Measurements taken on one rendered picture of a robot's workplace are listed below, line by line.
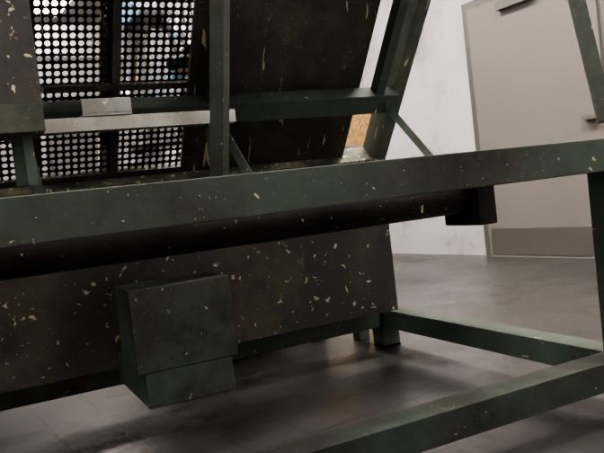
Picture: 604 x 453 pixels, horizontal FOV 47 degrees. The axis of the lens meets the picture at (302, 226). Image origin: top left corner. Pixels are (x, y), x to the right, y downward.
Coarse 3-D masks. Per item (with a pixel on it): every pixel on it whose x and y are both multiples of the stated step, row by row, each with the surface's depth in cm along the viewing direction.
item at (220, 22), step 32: (224, 0) 188; (576, 0) 199; (224, 32) 191; (576, 32) 199; (224, 64) 194; (224, 96) 197; (224, 128) 201; (32, 160) 169; (224, 160) 204; (32, 192) 198
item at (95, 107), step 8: (88, 104) 197; (96, 104) 198; (104, 104) 199; (112, 104) 200; (120, 104) 201; (128, 104) 202; (88, 112) 197; (96, 112) 198; (104, 112) 199; (112, 112) 200; (120, 112) 201; (128, 112) 202
